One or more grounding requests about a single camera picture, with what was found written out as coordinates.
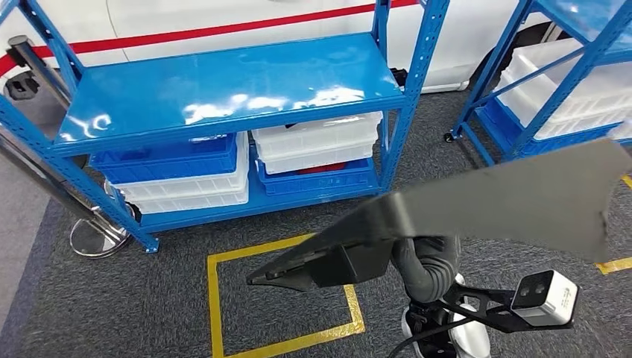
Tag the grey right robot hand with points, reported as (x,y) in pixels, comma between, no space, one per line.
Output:
(439,252)

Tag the black plastic plate frame part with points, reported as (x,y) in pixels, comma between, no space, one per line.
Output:
(518,207)

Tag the blue steel shelf rack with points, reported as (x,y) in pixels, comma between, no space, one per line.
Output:
(222,84)

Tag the blue wheeled shelf rack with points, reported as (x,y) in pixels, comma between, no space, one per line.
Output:
(592,19)

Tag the blue plastic bin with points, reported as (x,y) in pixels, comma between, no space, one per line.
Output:
(316,184)
(498,123)
(163,158)

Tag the red flat item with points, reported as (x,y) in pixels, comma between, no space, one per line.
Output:
(321,169)

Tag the white plastic bin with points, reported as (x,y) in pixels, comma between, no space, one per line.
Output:
(316,143)
(607,94)
(197,190)

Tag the yellow floor tape square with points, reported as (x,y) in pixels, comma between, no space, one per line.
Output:
(614,266)
(213,296)

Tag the small black plastic component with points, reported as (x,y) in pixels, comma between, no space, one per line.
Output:
(400,79)

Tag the black car tyre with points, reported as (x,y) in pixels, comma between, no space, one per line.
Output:
(518,44)

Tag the red barrier belt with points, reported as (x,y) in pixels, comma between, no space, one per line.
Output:
(222,27)
(6,64)

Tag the white car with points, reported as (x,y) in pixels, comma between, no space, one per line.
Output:
(222,12)

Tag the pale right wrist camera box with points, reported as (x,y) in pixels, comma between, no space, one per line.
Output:
(548,299)

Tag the chrome stanchion post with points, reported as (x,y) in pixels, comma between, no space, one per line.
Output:
(19,47)
(98,242)

